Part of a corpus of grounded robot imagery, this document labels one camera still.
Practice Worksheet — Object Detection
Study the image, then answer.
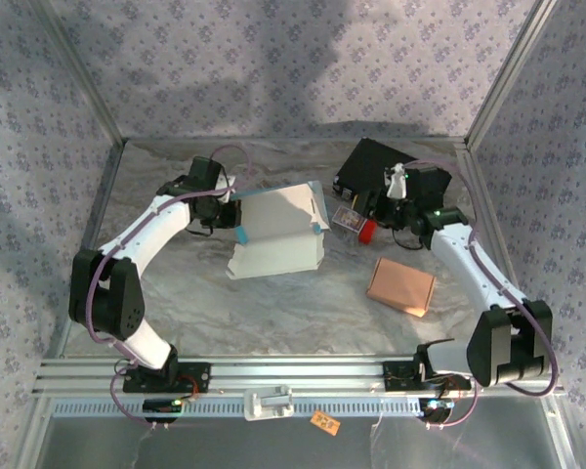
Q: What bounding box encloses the teal cloth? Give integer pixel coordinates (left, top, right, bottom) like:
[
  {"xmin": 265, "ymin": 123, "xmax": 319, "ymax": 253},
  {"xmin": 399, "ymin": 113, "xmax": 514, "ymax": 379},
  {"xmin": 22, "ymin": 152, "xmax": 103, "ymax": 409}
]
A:
[{"xmin": 226, "ymin": 180, "xmax": 331, "ymax": 280}]

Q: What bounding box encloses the playing card pack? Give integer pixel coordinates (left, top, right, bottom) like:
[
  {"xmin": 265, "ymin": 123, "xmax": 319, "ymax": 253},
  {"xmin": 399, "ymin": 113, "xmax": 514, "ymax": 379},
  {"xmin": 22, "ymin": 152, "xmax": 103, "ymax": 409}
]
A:
[{"xmin": 331, "ymin": 205, "xmax": 365, "ymax": 232}]

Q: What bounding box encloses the black case with metal latches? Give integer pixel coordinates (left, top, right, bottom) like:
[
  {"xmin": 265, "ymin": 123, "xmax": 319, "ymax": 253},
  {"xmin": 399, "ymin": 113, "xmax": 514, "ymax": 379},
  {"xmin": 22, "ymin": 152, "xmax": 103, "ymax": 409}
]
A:
[{"xmin": 332, "ymin": 138, "xmax": 453, "ymax": 231}]

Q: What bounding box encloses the black circuit board green light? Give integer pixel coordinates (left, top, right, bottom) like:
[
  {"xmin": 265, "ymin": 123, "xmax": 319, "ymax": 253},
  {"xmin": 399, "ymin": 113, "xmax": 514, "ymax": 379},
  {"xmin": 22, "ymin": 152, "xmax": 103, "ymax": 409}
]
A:
[
  {"xmin": 143, "ymin": 398, "xmax": 185, "ymax": 424},
  {"xmin": 417, "ymin": 398, "xmax": 455, "ymax": 424}
]

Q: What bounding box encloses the orange tag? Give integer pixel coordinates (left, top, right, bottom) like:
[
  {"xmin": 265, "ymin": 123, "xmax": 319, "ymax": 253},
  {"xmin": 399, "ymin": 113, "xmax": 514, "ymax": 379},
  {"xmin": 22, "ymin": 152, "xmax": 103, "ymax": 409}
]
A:
[{"xmin": 310, "ymin": 409, "xmax": 341, "ymax": 436}]

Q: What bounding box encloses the aluminium side rail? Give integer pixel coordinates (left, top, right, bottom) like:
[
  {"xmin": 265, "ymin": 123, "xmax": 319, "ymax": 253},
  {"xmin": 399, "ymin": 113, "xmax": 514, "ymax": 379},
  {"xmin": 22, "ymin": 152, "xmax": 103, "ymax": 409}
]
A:
[
  {"xmin": 454, "ymin": 141, "xmax": 538, "ymax": 358},
  {"xmin": 41, "ymin": 140, "xmax": 127, "ymax": 361}
]

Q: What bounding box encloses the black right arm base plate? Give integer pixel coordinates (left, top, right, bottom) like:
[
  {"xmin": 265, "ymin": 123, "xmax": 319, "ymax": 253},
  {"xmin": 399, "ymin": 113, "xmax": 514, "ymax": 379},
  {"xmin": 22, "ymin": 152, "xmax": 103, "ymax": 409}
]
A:
[{"xmin": 381, "ymin": 360, "xmax": 472, "ymax": 392}]

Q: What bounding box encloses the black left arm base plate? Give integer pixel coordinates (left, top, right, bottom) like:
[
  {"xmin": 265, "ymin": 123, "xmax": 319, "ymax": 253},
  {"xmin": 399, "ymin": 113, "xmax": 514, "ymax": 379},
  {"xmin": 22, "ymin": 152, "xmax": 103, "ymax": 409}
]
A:
[{"xmin": 122, "ymin": 360, "xmax": 212, "ymax": 395}]

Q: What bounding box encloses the aluminium frame rail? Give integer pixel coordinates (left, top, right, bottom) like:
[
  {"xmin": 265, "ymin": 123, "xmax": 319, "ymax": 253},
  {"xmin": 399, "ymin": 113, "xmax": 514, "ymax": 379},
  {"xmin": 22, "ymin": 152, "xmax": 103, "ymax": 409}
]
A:
[{"xmin": 31, "ymin": 355, "xmax": 566, "ymax": 398}]

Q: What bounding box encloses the aluminium frame post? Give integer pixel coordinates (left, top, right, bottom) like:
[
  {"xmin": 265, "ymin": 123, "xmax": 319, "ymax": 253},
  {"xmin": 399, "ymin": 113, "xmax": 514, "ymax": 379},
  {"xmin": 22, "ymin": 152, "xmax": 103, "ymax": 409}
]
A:
[{"xmin": 463, "ymin": 0, "xmax": 559, "ymax": 148}]

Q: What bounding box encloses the white plastic bracket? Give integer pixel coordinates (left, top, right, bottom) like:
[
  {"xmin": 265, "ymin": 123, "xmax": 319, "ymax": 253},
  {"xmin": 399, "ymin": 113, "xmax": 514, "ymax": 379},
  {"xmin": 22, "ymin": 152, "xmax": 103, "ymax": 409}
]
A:
[{"xmin": 243, "ymin": 385, "xmax": 294, "ymax": 421}]

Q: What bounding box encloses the grey slotted cable duct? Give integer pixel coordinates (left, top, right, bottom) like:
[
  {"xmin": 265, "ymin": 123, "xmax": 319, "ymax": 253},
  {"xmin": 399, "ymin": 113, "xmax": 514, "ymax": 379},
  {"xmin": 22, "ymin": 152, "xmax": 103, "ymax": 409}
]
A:
[{"xmin": 53, "ymin": 395, "xmax": 426, "ymax": 419}]

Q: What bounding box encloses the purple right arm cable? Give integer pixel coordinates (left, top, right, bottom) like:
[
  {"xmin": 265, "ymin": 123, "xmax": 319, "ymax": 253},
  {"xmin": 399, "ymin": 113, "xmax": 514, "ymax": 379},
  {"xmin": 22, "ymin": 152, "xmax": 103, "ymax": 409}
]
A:
[{"xmin": 407, "ymin": 158, "xmax": 559, "ymax": 432}]

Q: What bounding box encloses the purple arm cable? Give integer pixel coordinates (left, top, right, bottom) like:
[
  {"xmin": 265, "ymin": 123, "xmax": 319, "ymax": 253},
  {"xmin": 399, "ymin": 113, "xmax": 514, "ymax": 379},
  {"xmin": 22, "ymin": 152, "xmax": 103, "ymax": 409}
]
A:
[
  {"xmin": 88, "ymin": 145, "xmax": 255, "ymax": 432},
  {"xmin": 407, "ymin": 158, "xmax": 559, "ymax": 432}
]

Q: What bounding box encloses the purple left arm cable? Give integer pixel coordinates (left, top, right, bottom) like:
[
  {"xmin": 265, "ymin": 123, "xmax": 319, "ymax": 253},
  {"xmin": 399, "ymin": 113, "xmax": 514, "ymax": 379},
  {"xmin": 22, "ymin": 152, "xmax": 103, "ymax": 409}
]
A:
[{"xmin": 88, "ymin": 145, "xmax": 255, "ymax": 432}]

